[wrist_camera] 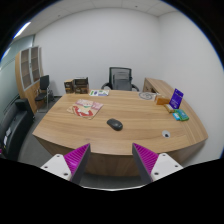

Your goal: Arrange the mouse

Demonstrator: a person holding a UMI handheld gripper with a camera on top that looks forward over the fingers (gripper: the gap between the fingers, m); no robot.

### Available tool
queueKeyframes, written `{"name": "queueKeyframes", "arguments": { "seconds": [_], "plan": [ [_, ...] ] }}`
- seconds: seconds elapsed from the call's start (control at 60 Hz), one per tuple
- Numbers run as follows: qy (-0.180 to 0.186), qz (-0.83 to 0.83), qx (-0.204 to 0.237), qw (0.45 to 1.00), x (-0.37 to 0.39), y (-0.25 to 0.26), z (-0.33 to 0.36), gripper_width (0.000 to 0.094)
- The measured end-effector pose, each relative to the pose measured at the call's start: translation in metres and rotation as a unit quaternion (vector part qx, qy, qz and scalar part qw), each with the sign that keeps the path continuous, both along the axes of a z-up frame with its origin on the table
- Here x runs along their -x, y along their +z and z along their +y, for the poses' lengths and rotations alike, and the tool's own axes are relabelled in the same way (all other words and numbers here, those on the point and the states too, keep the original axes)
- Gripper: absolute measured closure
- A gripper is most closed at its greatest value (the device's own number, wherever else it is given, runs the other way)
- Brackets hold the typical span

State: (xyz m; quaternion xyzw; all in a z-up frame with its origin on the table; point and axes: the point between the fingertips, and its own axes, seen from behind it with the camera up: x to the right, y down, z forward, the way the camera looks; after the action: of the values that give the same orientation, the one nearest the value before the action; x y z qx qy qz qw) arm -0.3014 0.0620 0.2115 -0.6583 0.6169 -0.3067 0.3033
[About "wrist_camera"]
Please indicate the black leather sofa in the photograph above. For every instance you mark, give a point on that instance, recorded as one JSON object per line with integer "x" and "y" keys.
{"x": 14, "y": 128}

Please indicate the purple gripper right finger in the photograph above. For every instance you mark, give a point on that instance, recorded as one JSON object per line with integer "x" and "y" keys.
{"x": 145, "y": 160}

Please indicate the blue packet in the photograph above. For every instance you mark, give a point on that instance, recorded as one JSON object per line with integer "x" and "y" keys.
{"x": 176, "y": 116}

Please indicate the wooden bookshelf cabinet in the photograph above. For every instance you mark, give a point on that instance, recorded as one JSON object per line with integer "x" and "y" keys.
{"x": 28, "y": 70}

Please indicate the grey mesh office chair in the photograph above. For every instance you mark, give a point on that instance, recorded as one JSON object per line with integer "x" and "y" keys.
{"x": 120, "y": 79}

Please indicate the green white leaflet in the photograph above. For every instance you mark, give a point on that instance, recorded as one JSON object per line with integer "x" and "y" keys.
{"x": 99, "y": 93}

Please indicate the white cable grommet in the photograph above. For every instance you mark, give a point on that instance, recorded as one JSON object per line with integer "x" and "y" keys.
{"x": 166, "y": 134}

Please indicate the yellow small packet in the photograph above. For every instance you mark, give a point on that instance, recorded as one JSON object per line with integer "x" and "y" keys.
{"x": 169, "y": 108}

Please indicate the black computer mouse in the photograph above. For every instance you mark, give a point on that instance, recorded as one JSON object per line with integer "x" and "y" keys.
{"x": 115, "y": 124}

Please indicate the black visitor chair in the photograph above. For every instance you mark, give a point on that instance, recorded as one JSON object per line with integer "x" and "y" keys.
{"x": 44, "y": 92}

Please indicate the purple sign stand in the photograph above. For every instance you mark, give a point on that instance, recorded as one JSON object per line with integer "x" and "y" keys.
{"x": 176, "y": 99}

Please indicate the small brown box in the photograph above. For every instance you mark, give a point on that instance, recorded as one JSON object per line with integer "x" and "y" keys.
{"x": 69, "y": 86}

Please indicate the dark brown box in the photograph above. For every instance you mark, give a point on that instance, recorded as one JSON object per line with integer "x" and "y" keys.
{"x": 81, "y": 85}

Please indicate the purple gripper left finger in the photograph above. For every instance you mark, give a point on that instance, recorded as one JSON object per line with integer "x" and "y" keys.
{"x": 77, "y": 161}

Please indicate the wooden side desk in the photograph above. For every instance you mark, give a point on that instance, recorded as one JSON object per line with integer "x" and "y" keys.
{"x": 158, "y": 86}

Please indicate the red patterned mouse pad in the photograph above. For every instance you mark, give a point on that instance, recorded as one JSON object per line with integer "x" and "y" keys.
{"x": 85, "y": 108}

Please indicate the green packet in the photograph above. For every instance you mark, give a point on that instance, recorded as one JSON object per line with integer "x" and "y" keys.
{"x": 183, "y": 116}

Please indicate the orange tissue box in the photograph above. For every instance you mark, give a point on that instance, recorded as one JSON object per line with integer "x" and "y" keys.
{"x": 161, "y": 100}

